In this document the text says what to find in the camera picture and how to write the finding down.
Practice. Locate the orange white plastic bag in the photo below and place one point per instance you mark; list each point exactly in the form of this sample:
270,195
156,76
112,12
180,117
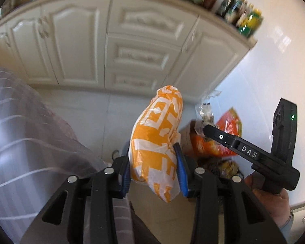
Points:
152,137

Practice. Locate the clear plastic bag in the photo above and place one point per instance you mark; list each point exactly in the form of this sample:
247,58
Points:
205,111

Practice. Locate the dark yellow bag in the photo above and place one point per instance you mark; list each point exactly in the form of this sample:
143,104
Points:
225,167

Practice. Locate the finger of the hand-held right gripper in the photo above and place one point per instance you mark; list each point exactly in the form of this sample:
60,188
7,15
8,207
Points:
231,143

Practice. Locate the person's right forearm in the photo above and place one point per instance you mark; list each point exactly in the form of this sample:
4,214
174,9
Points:
286,225

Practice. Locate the cream kitchen cabinet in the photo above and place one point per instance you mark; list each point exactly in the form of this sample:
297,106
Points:
78,43

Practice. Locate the person's right hand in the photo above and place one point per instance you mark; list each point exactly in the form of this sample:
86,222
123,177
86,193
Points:
274,205

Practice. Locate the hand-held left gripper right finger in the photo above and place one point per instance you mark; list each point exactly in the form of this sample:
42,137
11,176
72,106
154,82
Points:
181,174

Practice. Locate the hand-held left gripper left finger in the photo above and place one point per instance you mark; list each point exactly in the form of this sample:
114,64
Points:
125,180

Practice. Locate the orange snack bag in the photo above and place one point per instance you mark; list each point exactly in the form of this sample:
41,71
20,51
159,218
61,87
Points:
209,147

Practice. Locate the dark green bottle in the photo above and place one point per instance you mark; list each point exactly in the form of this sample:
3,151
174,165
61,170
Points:
227,5

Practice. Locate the orange red bag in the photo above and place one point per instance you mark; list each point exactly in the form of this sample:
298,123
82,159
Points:
231,123

